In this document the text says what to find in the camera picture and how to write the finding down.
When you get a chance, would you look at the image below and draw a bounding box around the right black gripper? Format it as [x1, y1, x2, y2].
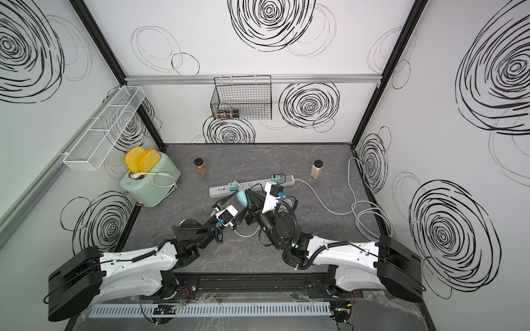
[249, 188, 284, 250]

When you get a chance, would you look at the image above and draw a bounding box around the blue earbud case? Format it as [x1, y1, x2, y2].
[236, 190, 248, 208]

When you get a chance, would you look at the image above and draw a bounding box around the white charging cable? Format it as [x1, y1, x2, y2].
[232, 225, 262, 239]

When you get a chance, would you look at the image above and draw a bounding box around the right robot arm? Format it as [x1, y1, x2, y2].
[237, 190, 425, 303]

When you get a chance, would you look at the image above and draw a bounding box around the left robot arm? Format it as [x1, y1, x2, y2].
[44, 191, 248, 322]

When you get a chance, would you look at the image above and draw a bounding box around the white power strip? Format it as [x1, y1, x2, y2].
[209, 173, 295, 198]

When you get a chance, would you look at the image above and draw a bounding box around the brown spice jar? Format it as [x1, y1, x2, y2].
[194, 158, 208, 177]

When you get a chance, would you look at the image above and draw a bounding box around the beige spice jar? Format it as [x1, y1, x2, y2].
[310, 159, 324, 179]

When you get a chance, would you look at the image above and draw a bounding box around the mint green toaster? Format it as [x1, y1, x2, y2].
[120, 153, 181, 208]

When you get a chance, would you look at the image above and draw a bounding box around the yellow toast slice right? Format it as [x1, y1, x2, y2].
[139, 149, 161, 172]

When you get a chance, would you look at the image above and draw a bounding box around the yellow toast slice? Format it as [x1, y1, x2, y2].
[124, 146, 146, 173]
[139, 149, 161, 172]

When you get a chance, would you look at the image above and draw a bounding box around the yellow toast slice left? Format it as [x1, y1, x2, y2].
[124, 146, 146, 173]

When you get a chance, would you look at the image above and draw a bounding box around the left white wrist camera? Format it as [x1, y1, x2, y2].
[215, 205, 238, 228]

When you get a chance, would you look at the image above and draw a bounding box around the white toaster cord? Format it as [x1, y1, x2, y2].
[131, 171, 179, 189]

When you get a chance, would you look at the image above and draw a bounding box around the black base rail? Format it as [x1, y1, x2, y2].
[84, 270, 419, 301]

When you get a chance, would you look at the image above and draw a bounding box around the black wire basket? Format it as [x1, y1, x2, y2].
[210, 75, 273, 120]

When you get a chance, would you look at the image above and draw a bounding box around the white slotted cable duct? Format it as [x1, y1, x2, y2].
[89, 302, 333, 319]

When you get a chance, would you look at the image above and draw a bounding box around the white power strip cord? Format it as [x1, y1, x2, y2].
[293, 156, 393, 243]

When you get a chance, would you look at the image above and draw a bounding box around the white wire shelf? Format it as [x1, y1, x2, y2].
[63, 86, 146, 171]

